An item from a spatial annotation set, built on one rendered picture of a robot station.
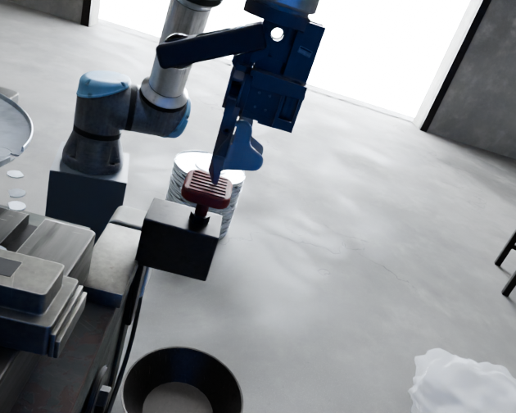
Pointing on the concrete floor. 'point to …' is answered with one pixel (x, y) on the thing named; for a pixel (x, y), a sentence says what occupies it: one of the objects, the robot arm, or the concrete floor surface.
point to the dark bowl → (180, 383)
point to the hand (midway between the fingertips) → (211, 172)
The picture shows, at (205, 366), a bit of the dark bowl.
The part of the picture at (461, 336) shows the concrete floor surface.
